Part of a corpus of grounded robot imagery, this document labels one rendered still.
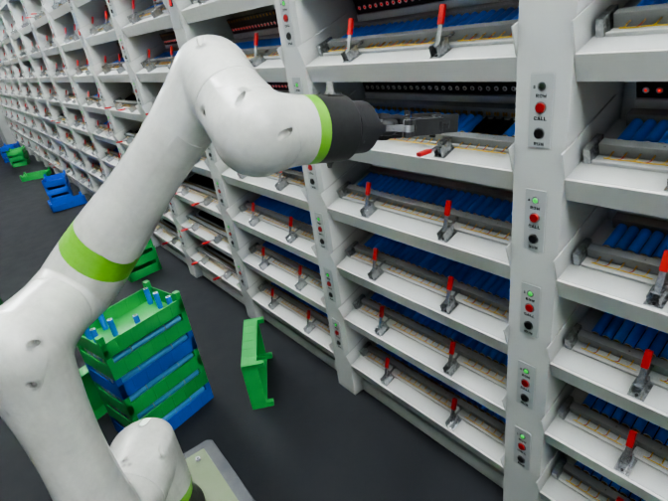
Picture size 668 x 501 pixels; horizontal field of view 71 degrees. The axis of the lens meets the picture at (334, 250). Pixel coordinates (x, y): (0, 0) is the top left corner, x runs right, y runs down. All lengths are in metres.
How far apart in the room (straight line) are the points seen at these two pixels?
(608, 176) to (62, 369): 0.88
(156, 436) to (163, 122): 0.64
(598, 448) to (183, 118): 1.03
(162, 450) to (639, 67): 1.04
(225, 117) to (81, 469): 0.57
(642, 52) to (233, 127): 0.57
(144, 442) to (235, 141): 0.69
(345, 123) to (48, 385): 0.53
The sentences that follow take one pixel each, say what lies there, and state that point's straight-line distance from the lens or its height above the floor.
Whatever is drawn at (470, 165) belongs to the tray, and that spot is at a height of 0.94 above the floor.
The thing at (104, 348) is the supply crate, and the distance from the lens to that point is 1.61.
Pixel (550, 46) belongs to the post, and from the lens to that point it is 0.87.
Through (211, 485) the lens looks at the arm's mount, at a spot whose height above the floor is 0.29.
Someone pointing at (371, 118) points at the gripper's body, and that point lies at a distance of 0.69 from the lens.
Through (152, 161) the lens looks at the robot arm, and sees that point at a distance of 0.71.
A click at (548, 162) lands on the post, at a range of 0.90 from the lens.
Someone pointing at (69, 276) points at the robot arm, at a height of 0.93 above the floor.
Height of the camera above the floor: 1.23
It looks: 26 degrees down
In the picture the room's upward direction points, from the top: 9 degrees counter-clockwise
